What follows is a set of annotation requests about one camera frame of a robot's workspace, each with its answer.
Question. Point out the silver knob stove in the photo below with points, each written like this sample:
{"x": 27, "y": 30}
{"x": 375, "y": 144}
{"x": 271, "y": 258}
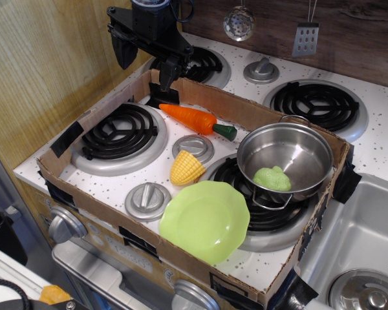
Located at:
{"x": 147, "y": 202}
{"x": 199, "y": 146}
{"x": 261, "y": 72}

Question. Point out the front left black burner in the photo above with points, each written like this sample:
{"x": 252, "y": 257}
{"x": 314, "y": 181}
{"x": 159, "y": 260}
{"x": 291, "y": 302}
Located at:
{"x": 127, "y": 140}

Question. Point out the silver oven door handle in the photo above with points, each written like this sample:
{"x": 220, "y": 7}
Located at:
{"x": 100, "y": 281}

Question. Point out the hanging silver spatula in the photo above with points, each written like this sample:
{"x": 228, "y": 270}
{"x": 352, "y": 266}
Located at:
{"x": 306, "y": 37}

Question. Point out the left oven front knob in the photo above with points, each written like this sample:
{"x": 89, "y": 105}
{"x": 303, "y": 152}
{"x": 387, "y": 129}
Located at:
{"x": 65, "y": 226}

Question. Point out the silver knob centre stove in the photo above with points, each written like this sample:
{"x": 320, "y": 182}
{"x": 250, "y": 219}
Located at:
{"x": 199, "y": 146}

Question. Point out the rear right black burner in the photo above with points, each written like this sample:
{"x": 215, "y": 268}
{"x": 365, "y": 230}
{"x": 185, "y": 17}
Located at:
{"x": 324, "y": 103}

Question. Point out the black burner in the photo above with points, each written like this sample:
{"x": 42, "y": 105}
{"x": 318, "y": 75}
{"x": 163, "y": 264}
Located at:
{"x": 203, "y": 66}
{"x": 127, "y": 140}
{"x": 268, "y": 230}
{"x": 324, "y": 103}

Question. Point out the rear left black burner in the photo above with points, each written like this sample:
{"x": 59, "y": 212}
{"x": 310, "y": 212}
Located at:
{"x": 203, "y": 66}

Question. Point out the cardboard fence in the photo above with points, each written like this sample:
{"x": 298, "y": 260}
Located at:
{"x": 54, "y": 161}

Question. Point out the silver knob front stove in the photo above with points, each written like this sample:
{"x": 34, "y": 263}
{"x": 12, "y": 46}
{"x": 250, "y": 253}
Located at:
{"x": 147, "y": 202}

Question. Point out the silver sink drain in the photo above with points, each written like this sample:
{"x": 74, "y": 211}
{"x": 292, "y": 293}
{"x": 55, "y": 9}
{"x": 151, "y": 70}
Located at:
{"x": 359, "y": 289}

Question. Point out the orange toy bottom left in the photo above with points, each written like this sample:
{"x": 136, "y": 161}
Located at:
{"x": 53, "y": 294}

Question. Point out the green toy broccoli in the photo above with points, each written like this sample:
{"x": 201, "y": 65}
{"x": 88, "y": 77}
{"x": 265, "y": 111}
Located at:
{"x": 272, "y": 178}

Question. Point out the yellow toy corn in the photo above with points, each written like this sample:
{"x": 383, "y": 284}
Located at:
{"x": 185, "y": 169}

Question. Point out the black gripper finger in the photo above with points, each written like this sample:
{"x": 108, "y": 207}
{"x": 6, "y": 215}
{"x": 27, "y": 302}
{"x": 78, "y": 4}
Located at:
{"x": 124, "y": 48}
{"x": 171, "y": 69}

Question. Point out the light green plastic plate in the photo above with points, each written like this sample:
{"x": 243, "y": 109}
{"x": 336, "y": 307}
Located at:
{"x": 209, "y": 220}

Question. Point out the stainless steel pan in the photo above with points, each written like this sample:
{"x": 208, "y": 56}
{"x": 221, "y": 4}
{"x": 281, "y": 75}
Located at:
{"x": 293, "y": 145}

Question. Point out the oven knob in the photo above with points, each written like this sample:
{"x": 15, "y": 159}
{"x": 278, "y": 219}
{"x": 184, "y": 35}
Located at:
{"x": 65, "y": 226}
{"x": 190, "y": 296}

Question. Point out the orange toy carrot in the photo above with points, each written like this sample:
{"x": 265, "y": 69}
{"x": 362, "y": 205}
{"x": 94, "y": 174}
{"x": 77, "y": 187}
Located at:
{"x": 199, "y": 121}

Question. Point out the silver sink basin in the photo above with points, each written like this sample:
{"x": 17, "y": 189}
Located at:
{"x": 354, "y": 235}

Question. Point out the front right black burner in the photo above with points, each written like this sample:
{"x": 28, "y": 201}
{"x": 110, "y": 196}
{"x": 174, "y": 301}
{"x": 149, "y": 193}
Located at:
{"x": 268, "y": 230}

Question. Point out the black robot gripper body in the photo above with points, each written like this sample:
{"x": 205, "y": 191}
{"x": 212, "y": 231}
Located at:
{"x": 153, "y": 26}

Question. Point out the silver knob rear stove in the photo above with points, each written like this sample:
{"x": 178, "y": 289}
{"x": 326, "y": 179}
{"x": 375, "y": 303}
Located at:
{"x": 261, "y": 72}

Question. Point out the hanging silver strainer ladle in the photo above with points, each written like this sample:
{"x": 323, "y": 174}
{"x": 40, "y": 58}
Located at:
{"x": 239, "y": 23}

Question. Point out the right oven front knob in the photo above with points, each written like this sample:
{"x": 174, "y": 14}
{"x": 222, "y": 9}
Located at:
{"x": 190, "y": 296}

